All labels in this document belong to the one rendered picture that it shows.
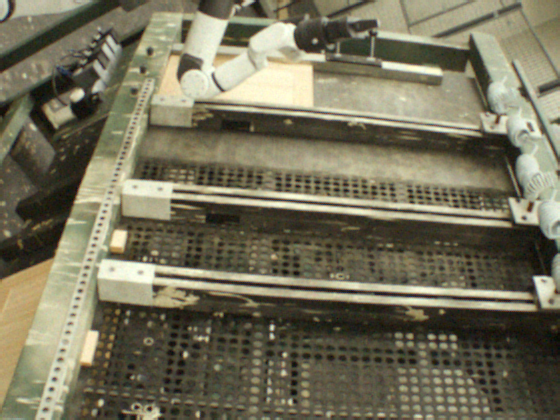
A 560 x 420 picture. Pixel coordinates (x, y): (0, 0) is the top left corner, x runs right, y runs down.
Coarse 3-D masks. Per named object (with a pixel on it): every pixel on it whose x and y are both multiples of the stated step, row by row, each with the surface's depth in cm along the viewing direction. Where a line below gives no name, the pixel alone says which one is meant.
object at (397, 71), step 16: (176, 48) 259; (224, 48) 261; (240, 48) 262; (320, 64) 260; (336, 64) 260; (352, 64) 260; (384, 64) 262; (400, 64) 263; (416, 80) 262; (432, 80) 262
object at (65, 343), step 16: (144, 96) 229; (128, 128) 214; (128, 144) 207; (112, 176) 195; (112, 192) 190; (96, 224) 180; (96, 240) 176; (96, 256) 171; (80, 272) 167; (80, 288) 163; (80, 304) 159; (64, 336) 151; (64, 368) 145; (48, 384) 141; (48, 416) 135
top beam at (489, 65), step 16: (480, 48) 269; (496, 48) 270; (480, 64) 264; (496, 64) 259; (480, 80) 263; (496, 80) 249; (512, 80) 251; (512, 112) 233; (528, 112) 234; (512, 144) 223; (528, 144) 218; (544, 144) 219; (512, 160) 222; (544, 160) 212; (544, 192) 199; (544, 240) 190; (544, 256) 189
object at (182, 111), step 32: (160, 96) 226; (512, 96) 217; (224, 128) 226; (256, 128) 226; (288, 128) 226; (320, 128) 225; (352, 128) 225; (384, 128) 224; (416, 128) 224; (448, 128) 227; (480, 128) 227
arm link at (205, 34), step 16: (208, 16) 193; (192, 32) 196; (208, 32) 195; (192, 48) 197; (208, 48) 197; (192, 64) 197; (208, 64) 200; (192, 80) 198; (208, 80) 198; (192, 96) 199
